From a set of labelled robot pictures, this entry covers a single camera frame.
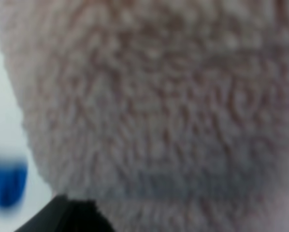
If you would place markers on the pink towel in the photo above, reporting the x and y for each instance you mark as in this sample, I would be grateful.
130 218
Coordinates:
172 115

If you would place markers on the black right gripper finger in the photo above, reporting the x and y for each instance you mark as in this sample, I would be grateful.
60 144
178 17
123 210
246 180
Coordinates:
64 215

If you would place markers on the blue rolled towel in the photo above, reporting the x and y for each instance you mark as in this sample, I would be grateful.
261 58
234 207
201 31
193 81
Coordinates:
13 177

